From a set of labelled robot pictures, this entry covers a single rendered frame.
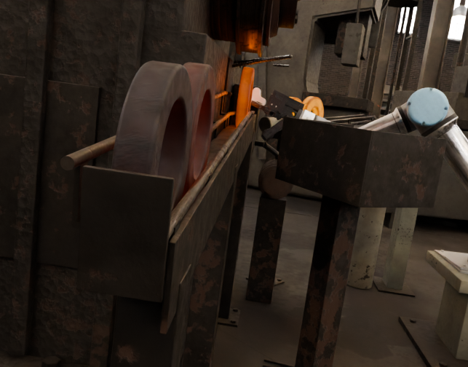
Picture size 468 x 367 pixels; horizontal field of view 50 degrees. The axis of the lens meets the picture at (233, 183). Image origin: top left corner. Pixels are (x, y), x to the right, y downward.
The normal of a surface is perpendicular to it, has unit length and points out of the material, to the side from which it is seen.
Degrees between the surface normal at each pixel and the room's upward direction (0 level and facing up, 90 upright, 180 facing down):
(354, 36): 90
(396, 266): 90
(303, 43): 90
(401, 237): 90
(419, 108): 82
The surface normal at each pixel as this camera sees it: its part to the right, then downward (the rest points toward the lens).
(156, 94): 0.02, -0.54
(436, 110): -0.38, -0.04
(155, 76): 0.06, -0.73
